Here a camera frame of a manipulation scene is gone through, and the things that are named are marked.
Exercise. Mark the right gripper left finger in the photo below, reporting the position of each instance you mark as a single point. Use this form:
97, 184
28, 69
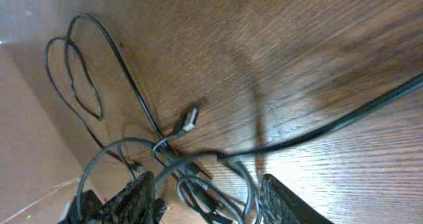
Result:
136, 203

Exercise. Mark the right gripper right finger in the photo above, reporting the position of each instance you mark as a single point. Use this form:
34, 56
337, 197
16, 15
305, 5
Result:
279, 205

